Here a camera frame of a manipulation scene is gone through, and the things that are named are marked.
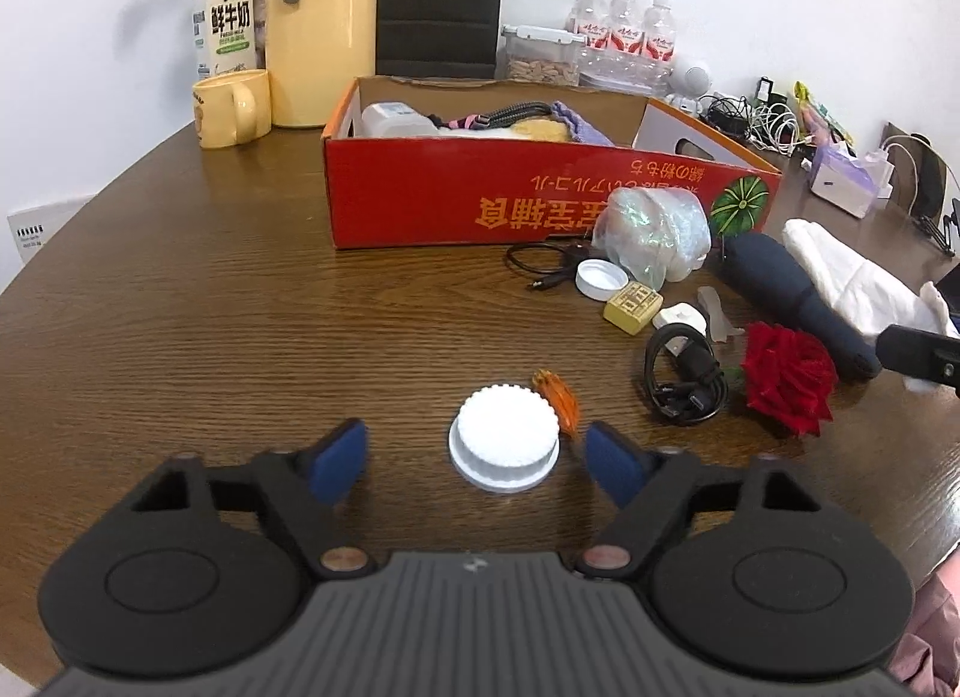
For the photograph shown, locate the black stand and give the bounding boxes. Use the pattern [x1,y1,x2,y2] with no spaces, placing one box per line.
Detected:
[919,198,960,253]

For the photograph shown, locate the white robot toy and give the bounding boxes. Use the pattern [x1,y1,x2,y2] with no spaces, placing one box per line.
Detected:
[664,59,717,115]

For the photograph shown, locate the white cloth bag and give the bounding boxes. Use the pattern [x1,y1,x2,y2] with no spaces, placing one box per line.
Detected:
[782,217,960,392]

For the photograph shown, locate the purple tissue pack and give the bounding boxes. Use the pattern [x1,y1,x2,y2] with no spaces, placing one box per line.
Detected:
[808,142,893,218]

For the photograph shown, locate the large white ridged cap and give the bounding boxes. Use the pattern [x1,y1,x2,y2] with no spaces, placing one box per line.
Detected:
[448,384,560,494]

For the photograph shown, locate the red cardboard box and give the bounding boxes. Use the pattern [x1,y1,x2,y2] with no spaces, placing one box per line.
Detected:
[321,74,783,250]

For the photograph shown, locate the tangled black cables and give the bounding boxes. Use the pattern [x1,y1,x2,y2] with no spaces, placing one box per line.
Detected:
[701,91,758,136]

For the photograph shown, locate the grey braided cable coil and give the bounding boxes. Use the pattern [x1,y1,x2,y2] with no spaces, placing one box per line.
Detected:
[429,101,556,133]

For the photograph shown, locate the thin black USB cable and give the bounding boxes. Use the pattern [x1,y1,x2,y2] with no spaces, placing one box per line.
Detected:
[506,238,601,292]

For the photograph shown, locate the translucent cotton swab container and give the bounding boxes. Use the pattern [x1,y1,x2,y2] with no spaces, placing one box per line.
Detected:
[361,101,440,138]

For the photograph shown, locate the purple burlap pouch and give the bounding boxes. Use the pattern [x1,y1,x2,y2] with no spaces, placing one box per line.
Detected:
[551,99,616,147]

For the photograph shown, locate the small white bottle cap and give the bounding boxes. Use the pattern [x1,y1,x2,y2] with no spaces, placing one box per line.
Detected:
[575,258,629,303]

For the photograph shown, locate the yellow alpaca plush toy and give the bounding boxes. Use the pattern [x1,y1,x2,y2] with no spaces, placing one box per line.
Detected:
[439,116,571,142]

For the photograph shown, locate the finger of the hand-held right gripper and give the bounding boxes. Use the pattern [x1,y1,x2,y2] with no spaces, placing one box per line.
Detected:
[876,324,960,392]

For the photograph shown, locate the white plug adapter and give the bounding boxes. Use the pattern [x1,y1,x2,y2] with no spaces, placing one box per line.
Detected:
[651,302,710,333]

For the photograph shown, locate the tangled white cables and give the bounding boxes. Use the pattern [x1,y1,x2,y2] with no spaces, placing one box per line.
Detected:
[746,101,807,157]

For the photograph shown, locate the clear nut container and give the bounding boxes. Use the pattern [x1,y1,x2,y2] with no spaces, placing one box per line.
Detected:
[501,24,587,87]

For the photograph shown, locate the yellow mug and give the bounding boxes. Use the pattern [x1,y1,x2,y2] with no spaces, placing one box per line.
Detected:
[191,68,272,149]

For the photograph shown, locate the clear plastic piece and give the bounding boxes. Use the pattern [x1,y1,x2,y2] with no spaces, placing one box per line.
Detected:
[696,284,746,343]

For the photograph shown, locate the white milk carton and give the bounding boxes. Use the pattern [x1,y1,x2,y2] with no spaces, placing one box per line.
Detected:
[191,0,257,79]

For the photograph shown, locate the navy zipper case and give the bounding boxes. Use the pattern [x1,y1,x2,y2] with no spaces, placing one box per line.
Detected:
[721,232,884,381]

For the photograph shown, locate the colourful snack packet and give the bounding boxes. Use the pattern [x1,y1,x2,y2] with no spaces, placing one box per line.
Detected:
[793,82,856,147]

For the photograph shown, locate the small yellow patterned box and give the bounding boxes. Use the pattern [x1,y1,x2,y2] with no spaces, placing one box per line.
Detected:
[604,282,665,335]

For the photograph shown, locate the white charger plug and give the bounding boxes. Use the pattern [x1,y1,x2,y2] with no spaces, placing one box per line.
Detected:
[874,146,899,203]

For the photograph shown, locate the white printed carton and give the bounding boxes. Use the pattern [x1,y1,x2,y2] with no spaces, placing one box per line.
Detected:
[7,193,98,265]

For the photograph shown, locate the red artificial rose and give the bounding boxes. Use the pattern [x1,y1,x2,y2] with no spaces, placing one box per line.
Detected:
[724,322,839,439]

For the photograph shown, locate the person's pink clothing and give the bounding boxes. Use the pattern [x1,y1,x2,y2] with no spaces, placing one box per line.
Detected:
[889,562,960,697]

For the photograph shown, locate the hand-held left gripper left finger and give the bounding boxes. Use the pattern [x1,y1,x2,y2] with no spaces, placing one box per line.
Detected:
[131,418,376,582]

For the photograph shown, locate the iridescent plastic bag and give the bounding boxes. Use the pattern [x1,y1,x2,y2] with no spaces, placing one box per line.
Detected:
[591,185,711,291]

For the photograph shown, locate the yellow thermos jug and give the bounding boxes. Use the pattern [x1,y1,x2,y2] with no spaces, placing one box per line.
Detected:
[265,0,377,130]

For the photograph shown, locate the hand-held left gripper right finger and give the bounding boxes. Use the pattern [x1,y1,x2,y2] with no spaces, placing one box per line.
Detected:
[574,421,824,582]

